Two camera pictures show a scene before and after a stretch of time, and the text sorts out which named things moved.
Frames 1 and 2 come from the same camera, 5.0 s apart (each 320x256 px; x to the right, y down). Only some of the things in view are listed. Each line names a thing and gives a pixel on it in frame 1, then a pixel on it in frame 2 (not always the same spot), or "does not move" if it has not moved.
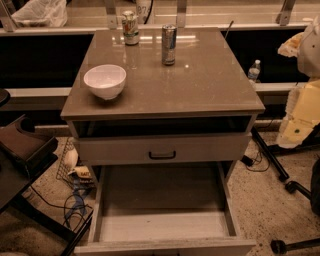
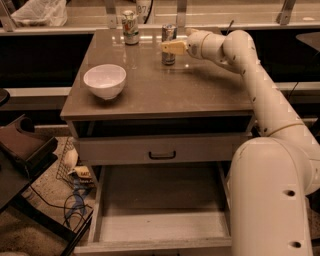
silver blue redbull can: (168, 44) does not move
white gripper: (310, 53) → (194, 44)
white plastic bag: (42, 13) does not move
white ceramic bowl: (106, 80) does not move
